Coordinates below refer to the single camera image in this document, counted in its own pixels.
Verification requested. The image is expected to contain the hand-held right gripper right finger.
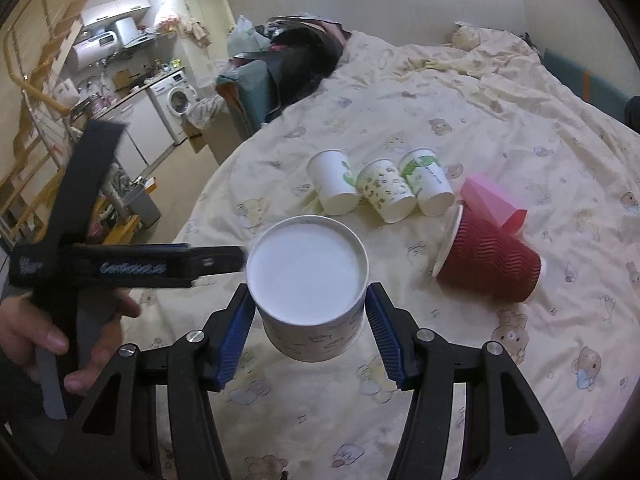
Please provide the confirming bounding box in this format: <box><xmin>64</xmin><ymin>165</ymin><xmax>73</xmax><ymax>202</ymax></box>
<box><xmin>364</xmin><ymin>281</ymin><xmax>576</xmax><ymax>480</ymax></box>

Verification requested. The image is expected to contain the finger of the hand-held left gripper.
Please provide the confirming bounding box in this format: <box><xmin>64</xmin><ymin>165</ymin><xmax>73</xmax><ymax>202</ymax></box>
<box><xmin>189</xmin><ymin>244</ymin><xmax>247</xmax><ymax>281</ymax></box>

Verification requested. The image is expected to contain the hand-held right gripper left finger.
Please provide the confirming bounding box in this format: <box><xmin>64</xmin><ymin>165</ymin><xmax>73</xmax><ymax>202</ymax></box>
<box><xmin>60</xmin><ymin>282</ymin><xmax>257</xmax><ymax>480</ymax></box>

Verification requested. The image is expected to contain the bear print white paper cup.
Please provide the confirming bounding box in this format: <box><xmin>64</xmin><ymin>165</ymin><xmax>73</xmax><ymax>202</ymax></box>
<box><xmin>245</xmin><ymin>215</ymin><xmax>372</xmax><ymax>364</ymax></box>

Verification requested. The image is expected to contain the red ribbed paper cup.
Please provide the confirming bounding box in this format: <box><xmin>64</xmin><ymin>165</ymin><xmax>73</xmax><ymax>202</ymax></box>
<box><xmin>432</xmin><ymin>202</ymin><xmax>547</xmax><ymax>304</ymax></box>

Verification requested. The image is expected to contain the white cup with green print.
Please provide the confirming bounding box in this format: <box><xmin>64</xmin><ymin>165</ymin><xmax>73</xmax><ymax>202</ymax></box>
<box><xmin>306</xmin><ymin>148</ymin><xmax>362</xmax><ymax>217</ymax></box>

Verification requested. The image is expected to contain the small patterned paper cup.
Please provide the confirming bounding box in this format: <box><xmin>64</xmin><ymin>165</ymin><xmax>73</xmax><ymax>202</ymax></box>
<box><xmin>356</xmin><ymin>158</ymin><xmax>419</xmax><ymax>225</ymax></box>

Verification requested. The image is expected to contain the white cup with green leaves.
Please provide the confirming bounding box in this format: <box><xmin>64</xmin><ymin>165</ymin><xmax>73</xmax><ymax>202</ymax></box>
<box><xmin>398</xmin><ymin>147</ymin><xmax>457</xmax><ymax>218</ymax></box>

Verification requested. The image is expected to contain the person's left hand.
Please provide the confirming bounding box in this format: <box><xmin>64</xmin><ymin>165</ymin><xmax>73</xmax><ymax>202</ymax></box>
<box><xmin>0</xmin><ymin>291</ymin><xmax>142</xmax><ymax>393</ymax></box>

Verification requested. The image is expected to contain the grey trash bin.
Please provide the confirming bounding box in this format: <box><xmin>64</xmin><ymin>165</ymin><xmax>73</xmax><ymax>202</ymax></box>
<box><xmin>122</xmin><ymin>185</ymin><xmax>162</xmax><ymax>229</ymax></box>

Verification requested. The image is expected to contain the cardboard box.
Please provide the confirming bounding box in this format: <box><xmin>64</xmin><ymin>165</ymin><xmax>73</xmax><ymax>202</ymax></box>
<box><xmin>181</xmin><ymin>114</ymin><xmax>222</xmax><ymax>154</ymax></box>

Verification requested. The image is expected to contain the white kitchen cabinet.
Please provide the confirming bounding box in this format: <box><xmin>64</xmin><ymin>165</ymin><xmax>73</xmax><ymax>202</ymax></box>
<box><xmin>70</xmin><ymin>87</ymin><xmax>177</xmax><ymax>182</ymax></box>

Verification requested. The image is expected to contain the white washing machine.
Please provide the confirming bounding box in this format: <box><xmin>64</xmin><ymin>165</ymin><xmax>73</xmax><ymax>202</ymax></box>
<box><xmin>148</xmin><ymin>71</ymin><xmax>199</xmax><ymax>146</ymax></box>

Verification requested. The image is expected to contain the teal chair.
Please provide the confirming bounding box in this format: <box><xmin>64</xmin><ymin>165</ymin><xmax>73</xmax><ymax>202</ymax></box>
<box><xmin>216</xmin><ymin>59</ymin><xmax>275</xmax><ymax>140</ymax></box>

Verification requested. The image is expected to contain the pink box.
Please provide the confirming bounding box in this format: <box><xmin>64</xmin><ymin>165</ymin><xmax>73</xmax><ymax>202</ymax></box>
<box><xmin>459</xmin><ymin>172</ymin><xmax>529</xmax><ymax>235</ymax></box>

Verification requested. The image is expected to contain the yellow stair railing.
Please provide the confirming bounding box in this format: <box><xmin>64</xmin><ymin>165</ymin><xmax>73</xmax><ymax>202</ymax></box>
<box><xmin>4</xmin><ymin>14</ymin><xmax>85</xmax><ymax>122</ymax></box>

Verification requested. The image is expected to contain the dark clothing pile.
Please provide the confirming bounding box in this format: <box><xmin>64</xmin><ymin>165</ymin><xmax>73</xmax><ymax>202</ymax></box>
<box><xmin>260</xmin><ymin>16</ymin><xmax>354</xmax><ymax>124</ymax></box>

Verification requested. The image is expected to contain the white water heater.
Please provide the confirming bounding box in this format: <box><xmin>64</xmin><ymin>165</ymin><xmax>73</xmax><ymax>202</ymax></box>
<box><xmin>67</xmin><ymin>30</ymin><xmax>122</xmax><ymax>73</ymax></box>

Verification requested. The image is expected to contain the white plastic bag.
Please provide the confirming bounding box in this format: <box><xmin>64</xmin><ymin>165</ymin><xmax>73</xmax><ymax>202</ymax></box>
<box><xmin>227</xmin><ymin>15</ymin><xmax>272</xmax><ymax>59</ymax></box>

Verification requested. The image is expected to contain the bear print cream blanket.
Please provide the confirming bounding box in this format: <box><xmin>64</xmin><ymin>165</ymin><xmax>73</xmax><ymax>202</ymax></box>
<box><xmin>120</xmin><ymin>29</ymin><xmax>640</xmax><ymax>480</ymax></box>

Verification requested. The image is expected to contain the silver range hood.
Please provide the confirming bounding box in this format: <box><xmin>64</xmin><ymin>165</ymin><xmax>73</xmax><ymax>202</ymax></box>
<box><xmin>107</xmin><ymin>16</ymin><xmax>157</xmax><ymax>52</ymax></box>

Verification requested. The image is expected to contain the teal headboard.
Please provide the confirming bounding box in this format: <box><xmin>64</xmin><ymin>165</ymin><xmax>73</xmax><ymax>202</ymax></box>
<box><xmin>542</xmin><ymin>49</ymin><xmax>635</xmax><ymax>112</ymax></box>

